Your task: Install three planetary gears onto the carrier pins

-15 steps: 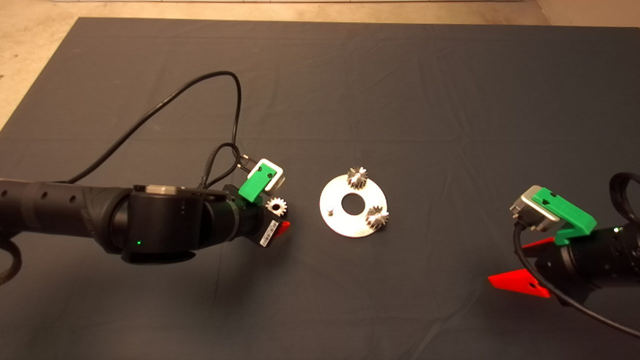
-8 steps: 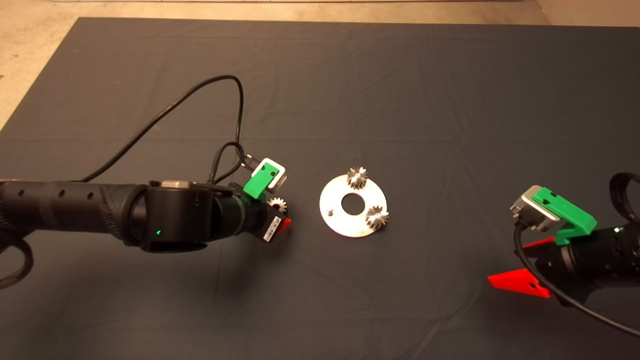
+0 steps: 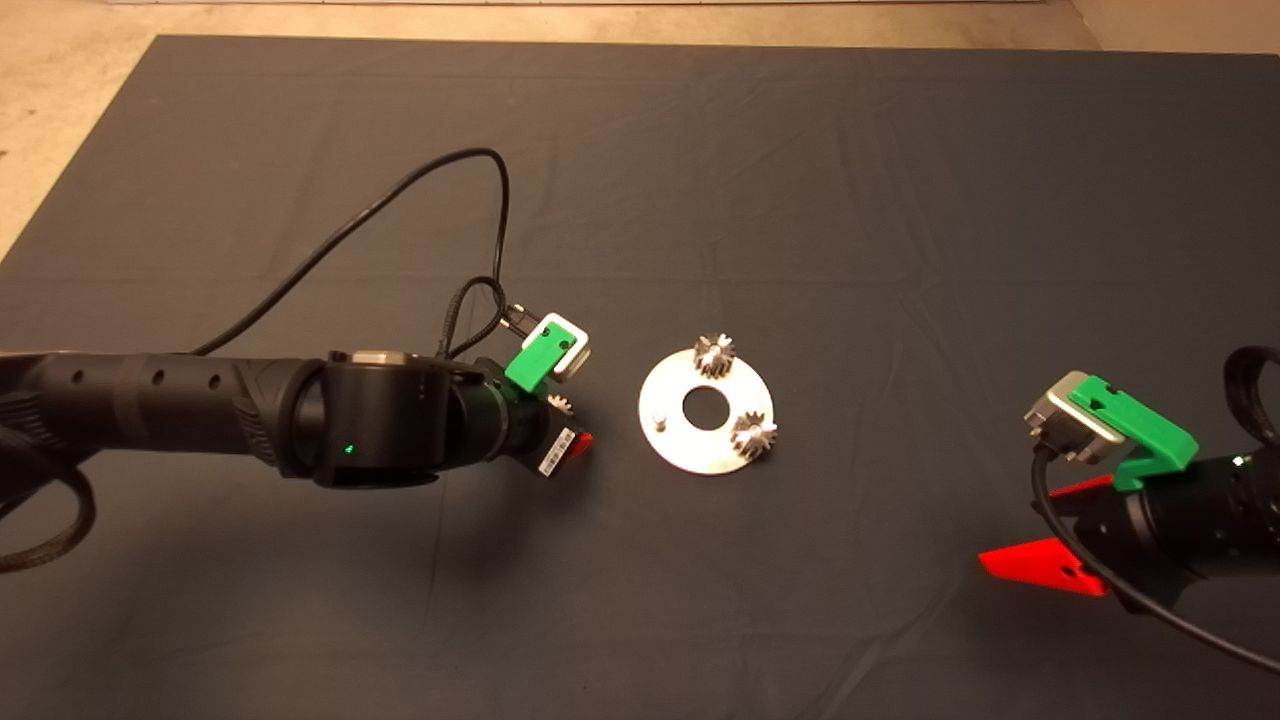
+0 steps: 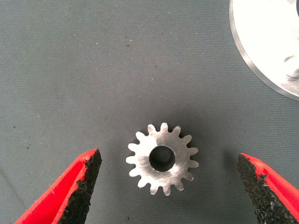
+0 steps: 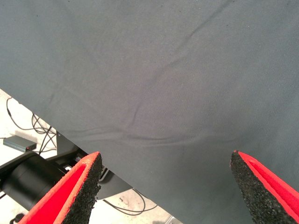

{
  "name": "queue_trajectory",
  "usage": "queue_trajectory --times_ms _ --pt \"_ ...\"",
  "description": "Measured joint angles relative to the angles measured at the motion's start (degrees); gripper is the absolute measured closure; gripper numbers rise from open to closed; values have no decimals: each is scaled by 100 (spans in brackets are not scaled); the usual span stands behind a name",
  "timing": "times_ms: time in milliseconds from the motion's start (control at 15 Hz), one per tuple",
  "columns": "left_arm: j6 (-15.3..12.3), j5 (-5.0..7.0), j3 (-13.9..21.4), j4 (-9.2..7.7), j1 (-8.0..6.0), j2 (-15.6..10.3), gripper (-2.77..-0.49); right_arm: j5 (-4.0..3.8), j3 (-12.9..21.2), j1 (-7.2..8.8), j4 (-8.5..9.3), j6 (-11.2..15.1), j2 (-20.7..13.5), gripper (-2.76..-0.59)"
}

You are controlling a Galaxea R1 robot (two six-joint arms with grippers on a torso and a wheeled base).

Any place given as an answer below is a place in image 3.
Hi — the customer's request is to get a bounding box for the dark grey table cloth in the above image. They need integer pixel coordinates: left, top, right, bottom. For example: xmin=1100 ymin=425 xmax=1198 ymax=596
xmin=0 ymin=35 xmax=1280 ymax=720

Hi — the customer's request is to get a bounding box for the thick braided cable loop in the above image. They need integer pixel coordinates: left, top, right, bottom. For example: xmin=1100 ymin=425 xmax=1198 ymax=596
xmin=0 ymin=400 xmax=96 ymax=573

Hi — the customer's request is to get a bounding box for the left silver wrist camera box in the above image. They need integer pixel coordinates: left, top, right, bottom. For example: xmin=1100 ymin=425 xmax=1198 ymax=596
xmin=540 ymin=313 xmax=591 ymax=383

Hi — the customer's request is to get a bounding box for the black cable strap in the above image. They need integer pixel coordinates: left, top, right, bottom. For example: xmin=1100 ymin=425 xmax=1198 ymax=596
xmin=1224 ymin=346 xmax=1280 ymax=448

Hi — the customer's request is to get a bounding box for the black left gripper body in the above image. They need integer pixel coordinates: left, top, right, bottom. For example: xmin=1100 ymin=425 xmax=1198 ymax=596
xmin=475 ymin=358 xmax=591 ymax=481

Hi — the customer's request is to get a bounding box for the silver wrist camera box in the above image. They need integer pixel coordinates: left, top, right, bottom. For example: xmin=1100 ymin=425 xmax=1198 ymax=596
xmin=1023 ymin=370 xmax=1126 ymax=466
xmin=540 ymin=313 xmax=591 ymax=383

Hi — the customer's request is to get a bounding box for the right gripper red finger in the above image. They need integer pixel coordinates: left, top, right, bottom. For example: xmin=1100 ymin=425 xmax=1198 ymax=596
xmin=1045 ymin=475 xmax=1116 ymax=501
xmin=978 ymin=537 xmax=1111 ymax=598

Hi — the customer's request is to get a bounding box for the right green camera mount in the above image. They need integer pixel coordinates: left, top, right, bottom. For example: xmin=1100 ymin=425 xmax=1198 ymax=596
xmin=1068 ymin=375 xmax=1199 ymax=493

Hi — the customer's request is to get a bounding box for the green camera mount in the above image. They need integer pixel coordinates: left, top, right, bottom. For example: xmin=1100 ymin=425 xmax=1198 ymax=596
xmin=505 ymin=327 xmax=579 ymax=393
xmin=1068 ymin=375 xmax=1199 ymax=493

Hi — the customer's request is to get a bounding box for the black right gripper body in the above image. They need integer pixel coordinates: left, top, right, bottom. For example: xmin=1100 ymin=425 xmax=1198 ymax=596
xmin=1050 ymin=458 xmax=1256 ymax=613

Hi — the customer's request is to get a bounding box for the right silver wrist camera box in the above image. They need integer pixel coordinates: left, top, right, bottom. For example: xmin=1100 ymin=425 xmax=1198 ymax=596
xmin=1023 ymin=370 xmax=1126 ymax=466

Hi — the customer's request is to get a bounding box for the left green camera mount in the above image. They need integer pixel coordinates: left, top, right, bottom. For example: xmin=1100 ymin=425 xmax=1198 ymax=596
xmin=505 ymin=327 xmax=579 ymax=393

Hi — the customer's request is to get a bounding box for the dark steel planetary gear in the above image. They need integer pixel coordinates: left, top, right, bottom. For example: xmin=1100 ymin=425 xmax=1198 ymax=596
xmin=730 ymin=412 xmax=779 ymax=461
xmin=693 ymin=333 xmax=738 ymax=379

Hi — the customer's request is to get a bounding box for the right camera black cable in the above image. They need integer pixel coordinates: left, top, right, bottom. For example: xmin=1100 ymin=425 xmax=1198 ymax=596
xmin=1030 ymin=445 xmax=1280 ymax=676

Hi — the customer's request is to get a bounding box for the braided black cable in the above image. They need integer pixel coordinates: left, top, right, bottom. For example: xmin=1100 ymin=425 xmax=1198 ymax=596
xmin=437 ymin=276 xmax=531 ymax=361

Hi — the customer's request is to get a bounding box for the round metal carrier plate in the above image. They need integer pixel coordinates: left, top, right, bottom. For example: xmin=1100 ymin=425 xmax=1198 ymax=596
xmin=638 ymin=345 xmax=776 ymax=476

